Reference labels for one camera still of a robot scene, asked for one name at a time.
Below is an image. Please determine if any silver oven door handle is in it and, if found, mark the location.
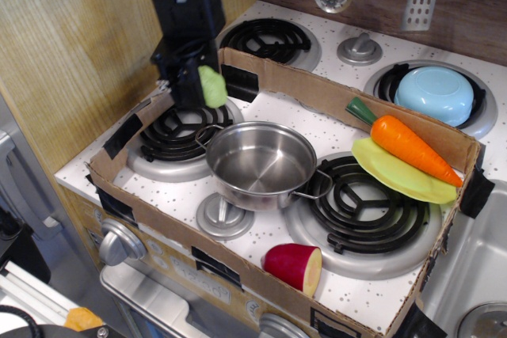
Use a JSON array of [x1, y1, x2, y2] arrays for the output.
[[100, 264, 220, 337]]

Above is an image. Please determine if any small steel pot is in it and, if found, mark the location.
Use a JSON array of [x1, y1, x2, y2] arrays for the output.
[[195, 121, 334, 212]]

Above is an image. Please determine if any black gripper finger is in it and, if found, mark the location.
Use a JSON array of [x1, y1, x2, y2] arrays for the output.
[[171, 59, 205, 108]]

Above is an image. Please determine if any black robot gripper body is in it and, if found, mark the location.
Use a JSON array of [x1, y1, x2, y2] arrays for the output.
[[151, 0, 225, 88]]

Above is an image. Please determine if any silver back stove knob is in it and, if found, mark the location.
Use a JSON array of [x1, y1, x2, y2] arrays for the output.
[[337, 32, 383, 66]]

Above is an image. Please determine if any silver stove knob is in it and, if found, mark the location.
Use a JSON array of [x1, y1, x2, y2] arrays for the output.
[[196, 193, 254, 241], [337, 32, 383, 66]]

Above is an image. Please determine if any back left black burner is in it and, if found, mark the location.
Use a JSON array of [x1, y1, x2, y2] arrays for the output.
[[216, 18, 322, 72]]

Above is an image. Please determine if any orange toy carrot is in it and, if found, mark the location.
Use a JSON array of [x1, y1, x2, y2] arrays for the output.
[[346, 97, 463, 188]]

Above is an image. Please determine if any silver oven knob right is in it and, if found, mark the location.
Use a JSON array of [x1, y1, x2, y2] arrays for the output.
[[258, 313, 299, 338]]

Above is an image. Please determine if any front right black burner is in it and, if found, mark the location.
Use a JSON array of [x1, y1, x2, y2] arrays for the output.
[[284, 152, 444, 280]]

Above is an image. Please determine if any front left black burner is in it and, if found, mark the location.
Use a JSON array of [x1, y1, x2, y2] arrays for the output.
[[128, 100, 244, 183]]

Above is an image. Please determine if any silver front stove knob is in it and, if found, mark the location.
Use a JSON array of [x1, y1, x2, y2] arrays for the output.
[[196, 193, 254, 241]]

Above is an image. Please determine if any light blue plastic bowl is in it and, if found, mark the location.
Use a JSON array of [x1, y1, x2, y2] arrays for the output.
[[395, 66, 475, 127]]

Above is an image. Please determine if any black cable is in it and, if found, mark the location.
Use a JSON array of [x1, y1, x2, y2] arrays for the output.
[[0, 304, 43, 338]]

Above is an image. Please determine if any orange object bottom left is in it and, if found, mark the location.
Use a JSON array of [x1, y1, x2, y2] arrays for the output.
[[63, 307, 104, 332]]

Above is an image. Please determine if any brown cardboard fence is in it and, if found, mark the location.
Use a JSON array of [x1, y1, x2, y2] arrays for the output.
[[88, 48, 490, 337]]

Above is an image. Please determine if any back right black burner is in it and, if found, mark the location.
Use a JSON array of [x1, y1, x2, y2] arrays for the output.
[[364, 59, 497, 139]]

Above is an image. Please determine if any green toy broccoli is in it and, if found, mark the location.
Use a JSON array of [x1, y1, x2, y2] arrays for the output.
[[198, 66, 227, 108]]

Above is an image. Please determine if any grey metal sink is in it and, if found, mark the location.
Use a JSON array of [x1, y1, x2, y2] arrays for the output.
[[418, 180, 506, 337]]

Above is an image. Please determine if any yellow-green plastic plate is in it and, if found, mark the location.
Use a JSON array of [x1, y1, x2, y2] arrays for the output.
[[351, 138, 457, 204]]

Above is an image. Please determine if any sink drain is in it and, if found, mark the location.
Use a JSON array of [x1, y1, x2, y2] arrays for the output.
[[457, 302, 506, 338]]

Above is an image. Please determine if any red toy sweet potato half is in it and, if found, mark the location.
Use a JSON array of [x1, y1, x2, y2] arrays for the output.
[[261, 243, 322, 298]]

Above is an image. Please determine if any hanging steel spatula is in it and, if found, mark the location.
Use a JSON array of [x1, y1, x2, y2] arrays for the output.
[[400, 0, 436, 32]]

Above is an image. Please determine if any silver oven knob left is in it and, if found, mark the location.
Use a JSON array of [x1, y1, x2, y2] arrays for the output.
[[99, 218, 147, 266]]

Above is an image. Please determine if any silver oven knob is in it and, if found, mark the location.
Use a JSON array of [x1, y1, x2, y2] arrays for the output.
[[258, 313, 299, 338], [99, 218, 147, 266]]

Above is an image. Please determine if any black burner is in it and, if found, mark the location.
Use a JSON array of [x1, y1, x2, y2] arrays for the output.
[[284, 152, 444, 280], [128, 100, 244, 183], [364, 59, 497, 139], [216, 18, 322, 72]]

